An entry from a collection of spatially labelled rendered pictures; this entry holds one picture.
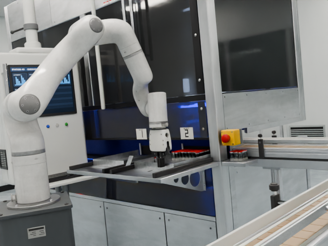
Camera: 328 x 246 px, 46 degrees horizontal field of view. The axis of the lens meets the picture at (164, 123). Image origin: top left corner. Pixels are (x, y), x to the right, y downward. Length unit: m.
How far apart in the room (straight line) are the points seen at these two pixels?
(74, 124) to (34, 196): 1.08
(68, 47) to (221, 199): 1.01
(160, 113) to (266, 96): 0.79
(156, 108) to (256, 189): 0.79
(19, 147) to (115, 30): 0.60
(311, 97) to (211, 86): 4.82
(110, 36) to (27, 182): 0.66
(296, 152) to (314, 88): 4.82
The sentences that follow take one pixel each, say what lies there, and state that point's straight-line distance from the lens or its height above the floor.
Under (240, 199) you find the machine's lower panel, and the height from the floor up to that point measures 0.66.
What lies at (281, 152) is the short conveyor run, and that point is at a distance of 1.82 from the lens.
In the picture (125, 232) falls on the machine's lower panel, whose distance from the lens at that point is 2.50.
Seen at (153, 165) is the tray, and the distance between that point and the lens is 1.80.
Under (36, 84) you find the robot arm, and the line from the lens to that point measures 1.45.
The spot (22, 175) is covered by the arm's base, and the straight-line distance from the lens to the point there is 1.47.
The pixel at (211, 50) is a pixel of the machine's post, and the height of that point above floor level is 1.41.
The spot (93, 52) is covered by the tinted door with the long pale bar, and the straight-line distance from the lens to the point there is 2.53.
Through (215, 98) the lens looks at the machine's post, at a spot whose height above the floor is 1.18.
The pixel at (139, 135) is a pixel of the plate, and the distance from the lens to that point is 2.22.
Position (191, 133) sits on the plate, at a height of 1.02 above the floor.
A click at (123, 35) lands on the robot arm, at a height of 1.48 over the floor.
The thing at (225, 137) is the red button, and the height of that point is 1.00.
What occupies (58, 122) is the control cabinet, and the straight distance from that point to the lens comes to 2.44.
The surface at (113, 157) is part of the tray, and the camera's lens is 2.24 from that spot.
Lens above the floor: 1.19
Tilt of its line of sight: 3 degrees down
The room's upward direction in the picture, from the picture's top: 5 degrees counter-clockwise
